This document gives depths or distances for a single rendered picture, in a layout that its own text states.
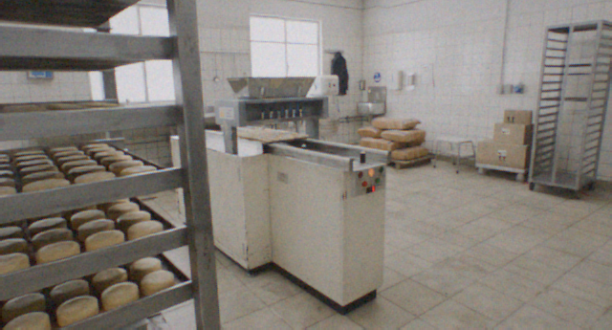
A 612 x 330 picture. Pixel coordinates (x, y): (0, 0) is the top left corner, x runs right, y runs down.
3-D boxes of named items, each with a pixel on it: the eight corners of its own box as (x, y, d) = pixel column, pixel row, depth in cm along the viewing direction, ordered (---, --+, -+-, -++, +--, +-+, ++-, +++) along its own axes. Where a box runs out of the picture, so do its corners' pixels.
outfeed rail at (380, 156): (221, 131, 353) (220, 124, 352) (224, 131, 355) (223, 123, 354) (387, 164, 199) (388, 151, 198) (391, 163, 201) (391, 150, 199)
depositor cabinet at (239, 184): (179, 227, 341) (170, 137, 324) (246, 209, 384) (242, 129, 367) (249, 281, 243) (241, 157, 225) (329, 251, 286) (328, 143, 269)
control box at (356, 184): (349, 196, 190) (349, 169, 187) (380, 187, 204) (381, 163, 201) (355, 197, 187) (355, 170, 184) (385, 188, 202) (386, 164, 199)
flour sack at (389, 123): (368, 128, 607) (368, 118, 604) (383, 125, 635) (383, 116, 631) (406, 131, 555) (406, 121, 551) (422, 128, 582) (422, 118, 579)
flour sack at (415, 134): (403, 143, 539) (403, 132, 536) (379, 141, 570) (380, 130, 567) (428, 138, 585) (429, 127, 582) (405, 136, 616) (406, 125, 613)
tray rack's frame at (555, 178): (546, 178, 465) (564, 31, 428) (597, 187, 425) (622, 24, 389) (526, 187, 426) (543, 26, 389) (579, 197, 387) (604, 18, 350)
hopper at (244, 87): (226, 99, 247) (225, 77, 244) (293, 96, 281) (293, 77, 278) (248, 99, 225) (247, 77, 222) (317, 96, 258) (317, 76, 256)
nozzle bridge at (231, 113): (217, 150, 251) (213, 99, 243) (300, 139, 294) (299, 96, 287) (240, 157, 225) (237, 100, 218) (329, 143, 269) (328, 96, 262)
